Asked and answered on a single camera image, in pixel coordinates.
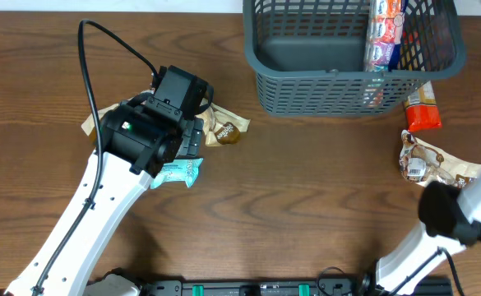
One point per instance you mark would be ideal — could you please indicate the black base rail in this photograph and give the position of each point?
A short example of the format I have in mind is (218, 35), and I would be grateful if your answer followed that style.
(118, 282)

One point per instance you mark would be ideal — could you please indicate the light blue snack packet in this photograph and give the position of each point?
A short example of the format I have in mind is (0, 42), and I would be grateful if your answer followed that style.
(180, 170)

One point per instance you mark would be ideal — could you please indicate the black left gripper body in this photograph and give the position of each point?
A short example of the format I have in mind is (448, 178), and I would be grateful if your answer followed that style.
(191, 137)

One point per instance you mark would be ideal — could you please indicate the colourful tissue multipack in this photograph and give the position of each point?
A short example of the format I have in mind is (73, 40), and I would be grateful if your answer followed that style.
(385, 23)

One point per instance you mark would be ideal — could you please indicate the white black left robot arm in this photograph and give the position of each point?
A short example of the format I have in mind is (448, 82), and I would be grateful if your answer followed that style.
(139, 137)

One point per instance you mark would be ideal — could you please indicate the dark grey plastic basket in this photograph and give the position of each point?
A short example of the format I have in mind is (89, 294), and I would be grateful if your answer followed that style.
(308, 56)

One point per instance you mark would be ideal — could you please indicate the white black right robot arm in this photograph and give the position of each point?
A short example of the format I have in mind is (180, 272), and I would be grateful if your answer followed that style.
(449, 222)

